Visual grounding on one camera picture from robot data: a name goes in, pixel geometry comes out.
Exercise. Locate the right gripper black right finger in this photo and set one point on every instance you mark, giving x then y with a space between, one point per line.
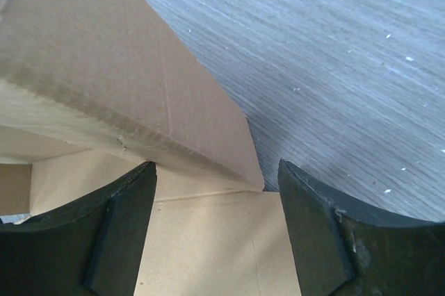
344 246

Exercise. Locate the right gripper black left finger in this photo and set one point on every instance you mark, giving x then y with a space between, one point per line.
90 246

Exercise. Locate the brown cardboard box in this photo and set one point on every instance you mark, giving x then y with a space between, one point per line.
90 90

